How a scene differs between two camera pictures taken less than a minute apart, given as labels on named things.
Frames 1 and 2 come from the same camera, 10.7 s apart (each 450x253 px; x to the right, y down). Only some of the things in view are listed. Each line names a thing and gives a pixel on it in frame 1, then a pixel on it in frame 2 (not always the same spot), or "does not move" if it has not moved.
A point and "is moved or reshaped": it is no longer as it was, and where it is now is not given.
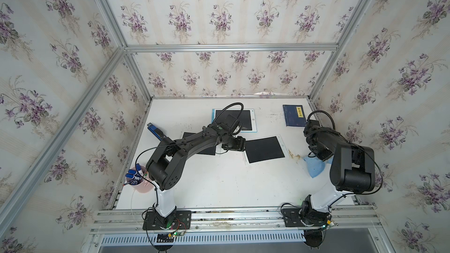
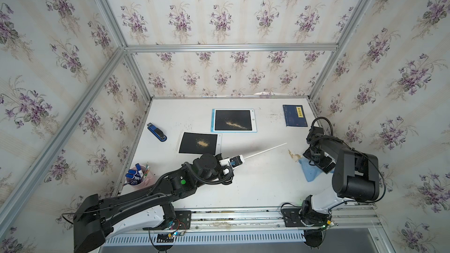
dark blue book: (294, 115) does not move
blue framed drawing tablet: (248, 119) does not move
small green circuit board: (168, 238) does not move
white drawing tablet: (265, 149) is moved or reshaped
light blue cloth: (316, 165) is moved or reshaped
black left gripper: (239, 146) -> (226, 179)
